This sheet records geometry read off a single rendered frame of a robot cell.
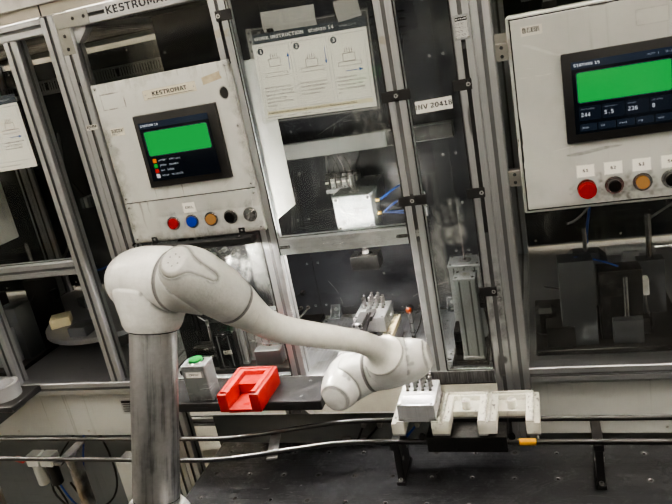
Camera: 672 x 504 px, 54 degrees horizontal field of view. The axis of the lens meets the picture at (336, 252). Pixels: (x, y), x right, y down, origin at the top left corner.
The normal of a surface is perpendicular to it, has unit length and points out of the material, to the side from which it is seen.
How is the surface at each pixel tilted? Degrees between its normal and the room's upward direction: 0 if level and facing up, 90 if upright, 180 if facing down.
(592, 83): 90
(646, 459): 0
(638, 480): 0
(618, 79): 90
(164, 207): 90
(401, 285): 90
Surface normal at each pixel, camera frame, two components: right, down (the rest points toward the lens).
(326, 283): -0.26, 0.34
